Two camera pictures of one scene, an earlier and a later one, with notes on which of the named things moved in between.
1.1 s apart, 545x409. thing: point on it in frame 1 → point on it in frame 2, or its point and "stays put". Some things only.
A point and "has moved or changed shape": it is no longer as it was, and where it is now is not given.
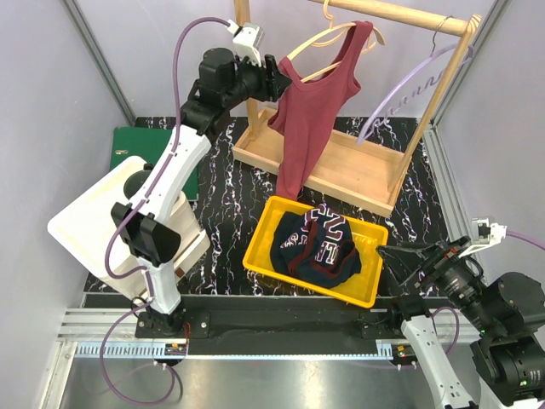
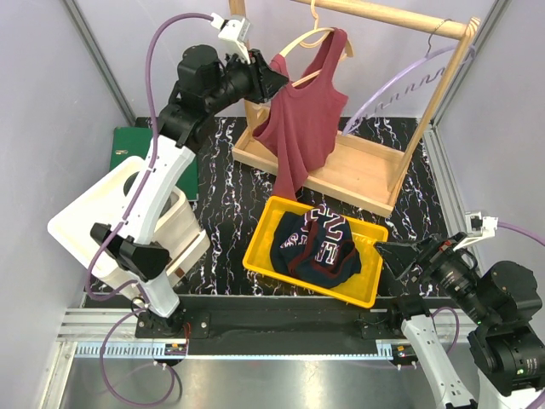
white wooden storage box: [83, 227] stays put
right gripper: [404, 262] stays put
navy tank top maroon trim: [316, 246] stays put
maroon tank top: [312, 112] has moved or changed shape
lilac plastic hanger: [429, 75] → [470, 52]
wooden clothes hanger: [341, 27] → [347, 45]
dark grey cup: [135, 179] stays put
